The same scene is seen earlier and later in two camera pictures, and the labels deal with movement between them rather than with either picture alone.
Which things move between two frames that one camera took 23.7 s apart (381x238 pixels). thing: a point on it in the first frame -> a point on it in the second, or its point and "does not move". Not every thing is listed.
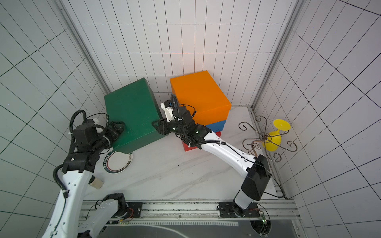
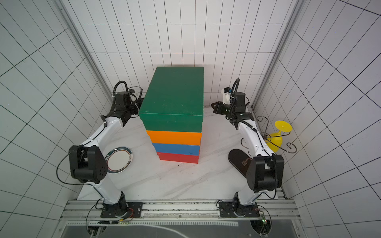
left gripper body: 102,143 -> 134,107
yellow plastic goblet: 273,139 does not move
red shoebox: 187,148 -> 178,157
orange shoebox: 201,95 -> 173,137
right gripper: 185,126 -> 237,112
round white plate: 115,162 does not move
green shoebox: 135,105 -> 173,100
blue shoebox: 217,127 -> 187,149
